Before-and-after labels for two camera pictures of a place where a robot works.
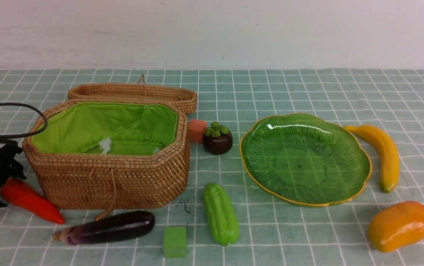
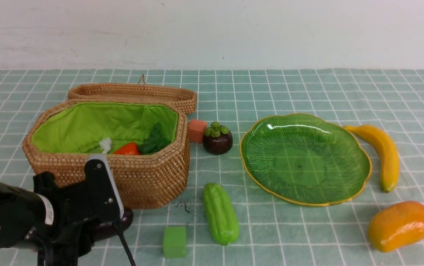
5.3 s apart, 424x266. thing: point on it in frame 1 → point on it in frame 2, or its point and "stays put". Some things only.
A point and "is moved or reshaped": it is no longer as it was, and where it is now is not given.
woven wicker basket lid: (186, 98) stays put
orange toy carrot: (17, 193) is moved or reshaped
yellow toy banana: (388, 152) stays put
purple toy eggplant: (106, 227) is moved or reshaped
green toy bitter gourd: (223, 221) stays put
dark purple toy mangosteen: (217, 139) stays put
